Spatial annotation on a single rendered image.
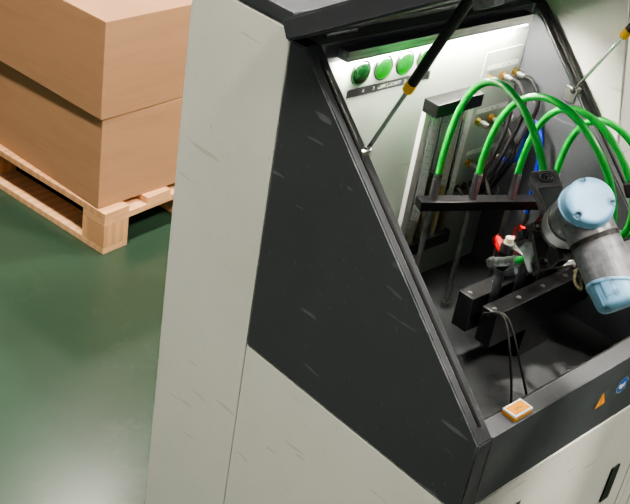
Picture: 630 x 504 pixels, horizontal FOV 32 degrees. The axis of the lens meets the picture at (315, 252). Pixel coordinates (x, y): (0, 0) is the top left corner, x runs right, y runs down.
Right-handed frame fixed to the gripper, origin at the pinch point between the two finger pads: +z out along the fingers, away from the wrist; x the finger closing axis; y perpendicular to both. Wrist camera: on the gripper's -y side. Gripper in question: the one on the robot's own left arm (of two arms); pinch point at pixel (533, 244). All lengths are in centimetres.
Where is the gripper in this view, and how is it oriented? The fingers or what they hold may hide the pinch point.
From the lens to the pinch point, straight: 196.3
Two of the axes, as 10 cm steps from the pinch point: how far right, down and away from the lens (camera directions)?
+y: 1.4, 9.6, -2.3
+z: -0.3, 2.4, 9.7
